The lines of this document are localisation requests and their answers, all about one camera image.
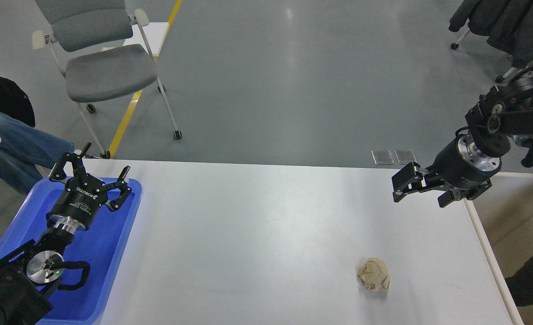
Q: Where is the white floor board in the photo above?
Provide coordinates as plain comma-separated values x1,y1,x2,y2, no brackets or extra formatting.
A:
101,21,169,57

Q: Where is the right metal floor plate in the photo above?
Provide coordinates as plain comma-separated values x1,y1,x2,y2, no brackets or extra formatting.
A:
394,149,417,165

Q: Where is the grey office chair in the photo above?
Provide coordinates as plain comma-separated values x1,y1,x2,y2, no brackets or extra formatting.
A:
32,0,182,140

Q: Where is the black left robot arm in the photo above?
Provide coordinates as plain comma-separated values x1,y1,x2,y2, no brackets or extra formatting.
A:
0,143,132,325

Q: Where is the beige plastic bin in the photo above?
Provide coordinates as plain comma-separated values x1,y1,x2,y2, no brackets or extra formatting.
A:
463,172,533,325

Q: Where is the beige paper ball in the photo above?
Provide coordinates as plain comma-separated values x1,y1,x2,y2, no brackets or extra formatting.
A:
357,257,391,292

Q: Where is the left metal floor plate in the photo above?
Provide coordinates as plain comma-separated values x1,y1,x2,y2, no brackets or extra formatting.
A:
370,150,395,165

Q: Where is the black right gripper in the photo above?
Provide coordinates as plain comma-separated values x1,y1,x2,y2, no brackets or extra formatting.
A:
391,134,502,208

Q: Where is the seated person in jeans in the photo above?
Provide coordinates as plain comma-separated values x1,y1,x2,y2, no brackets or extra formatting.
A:
0,76,76,195

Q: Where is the chair with dark coats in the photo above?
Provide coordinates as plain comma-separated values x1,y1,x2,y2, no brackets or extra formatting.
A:
448,0,533,83

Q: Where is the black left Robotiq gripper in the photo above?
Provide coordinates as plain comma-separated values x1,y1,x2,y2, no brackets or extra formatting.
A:
46,142,132,231

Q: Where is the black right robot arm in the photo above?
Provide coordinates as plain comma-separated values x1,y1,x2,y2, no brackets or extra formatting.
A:
391,65,533,208

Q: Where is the metal floor plate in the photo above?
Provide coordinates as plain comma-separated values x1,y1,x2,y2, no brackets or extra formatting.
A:
394,149,417,165
370,150,395,165

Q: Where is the blue plastic tray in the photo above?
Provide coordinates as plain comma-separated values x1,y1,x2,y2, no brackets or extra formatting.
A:
0,179,142,325

